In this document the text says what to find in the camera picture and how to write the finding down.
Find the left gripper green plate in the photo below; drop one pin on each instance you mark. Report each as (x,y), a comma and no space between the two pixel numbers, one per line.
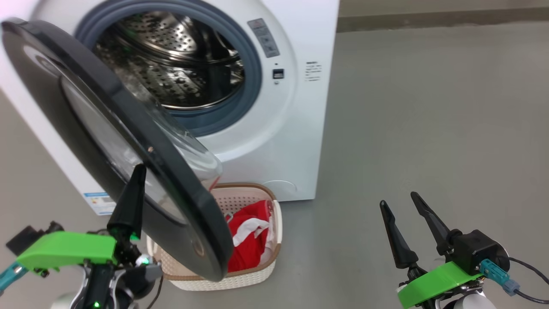
(64,249)

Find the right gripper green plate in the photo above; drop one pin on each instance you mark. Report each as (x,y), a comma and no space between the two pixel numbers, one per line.
(433,283)

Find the black round glass washer door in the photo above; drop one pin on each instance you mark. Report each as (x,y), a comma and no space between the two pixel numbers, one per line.
(141,154)

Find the red garment with white stripes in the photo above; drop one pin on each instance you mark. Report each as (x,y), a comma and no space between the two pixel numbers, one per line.
(253,214)

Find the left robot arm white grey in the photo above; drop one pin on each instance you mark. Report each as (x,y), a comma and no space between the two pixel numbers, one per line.
(98,287)

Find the cream perforated laundry basket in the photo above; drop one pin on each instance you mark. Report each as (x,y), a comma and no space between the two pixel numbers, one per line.
(257,279)

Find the white front-load washing machine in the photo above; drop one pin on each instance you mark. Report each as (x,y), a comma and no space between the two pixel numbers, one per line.
(300,128)

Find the black door latch socket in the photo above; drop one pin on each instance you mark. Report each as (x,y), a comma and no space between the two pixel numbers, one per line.
(278,74)

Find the blue white energy label sticker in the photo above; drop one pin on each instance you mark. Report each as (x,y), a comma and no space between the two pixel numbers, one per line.
(101,204)

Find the grey warning label plate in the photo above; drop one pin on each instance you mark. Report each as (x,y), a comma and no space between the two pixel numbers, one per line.
(263,37)

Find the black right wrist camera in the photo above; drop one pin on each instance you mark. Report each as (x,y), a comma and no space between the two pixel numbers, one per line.
(476,249)

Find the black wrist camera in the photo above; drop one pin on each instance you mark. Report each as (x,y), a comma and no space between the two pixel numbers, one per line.
(30,236)
(476,249)

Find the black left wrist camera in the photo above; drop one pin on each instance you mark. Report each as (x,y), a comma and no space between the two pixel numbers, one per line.
(30,236)

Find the grey wall baseboard strip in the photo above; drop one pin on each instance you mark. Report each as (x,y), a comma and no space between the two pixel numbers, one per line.
(429,19)

